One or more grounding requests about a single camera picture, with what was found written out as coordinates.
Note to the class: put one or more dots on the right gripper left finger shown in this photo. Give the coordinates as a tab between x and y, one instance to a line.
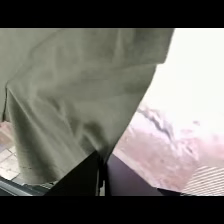
80	176

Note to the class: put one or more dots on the olive green garment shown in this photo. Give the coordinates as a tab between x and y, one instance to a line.
76	93

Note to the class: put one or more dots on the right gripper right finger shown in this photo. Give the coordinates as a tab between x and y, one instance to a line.
126	180

